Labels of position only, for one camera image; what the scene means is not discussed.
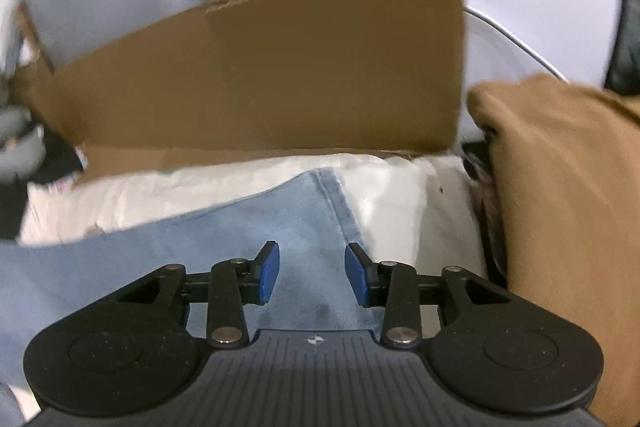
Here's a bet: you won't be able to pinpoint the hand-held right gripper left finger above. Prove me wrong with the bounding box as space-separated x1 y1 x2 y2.
117 241 281 349

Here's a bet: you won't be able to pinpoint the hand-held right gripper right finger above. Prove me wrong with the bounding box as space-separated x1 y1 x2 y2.
345 242 511 349

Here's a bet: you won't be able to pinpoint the blue denim pants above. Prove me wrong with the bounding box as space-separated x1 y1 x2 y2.
0 169 382 408

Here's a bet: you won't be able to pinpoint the cream bear print blanket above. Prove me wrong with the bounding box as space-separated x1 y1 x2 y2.
20 152 493 338

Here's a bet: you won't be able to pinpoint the black knit cloth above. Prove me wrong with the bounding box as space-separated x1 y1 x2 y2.
460 137 510 280

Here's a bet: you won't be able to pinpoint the low open cardboard box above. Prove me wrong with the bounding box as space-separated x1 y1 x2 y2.
15 0 469 188

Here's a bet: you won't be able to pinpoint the brown folded cloth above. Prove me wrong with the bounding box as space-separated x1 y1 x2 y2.
467 74 640 427

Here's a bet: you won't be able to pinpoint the grey neck pillow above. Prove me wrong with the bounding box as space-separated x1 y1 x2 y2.
0 107 46 184

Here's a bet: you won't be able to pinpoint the white cable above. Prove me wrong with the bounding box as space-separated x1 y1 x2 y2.
465 7 572 84

